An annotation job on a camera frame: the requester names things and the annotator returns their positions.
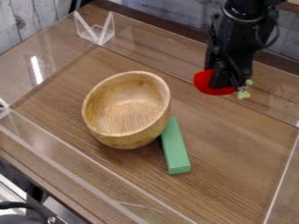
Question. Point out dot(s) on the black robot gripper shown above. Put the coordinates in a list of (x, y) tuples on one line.
[(242, 29)]

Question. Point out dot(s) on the red felt strawberry fruit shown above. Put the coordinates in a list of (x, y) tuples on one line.
[(202, 82)]

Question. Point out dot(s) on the wooden bowl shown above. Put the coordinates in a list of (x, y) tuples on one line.
[(126, 109)]

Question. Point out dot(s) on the green rectangular block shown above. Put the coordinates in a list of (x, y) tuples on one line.
[(174, 149)]

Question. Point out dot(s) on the clear acrylic enclosure walls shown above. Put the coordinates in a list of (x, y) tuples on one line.
[(242, 141)]

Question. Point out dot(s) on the black metal table bracket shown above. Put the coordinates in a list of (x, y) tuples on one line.
[(35, 198)]

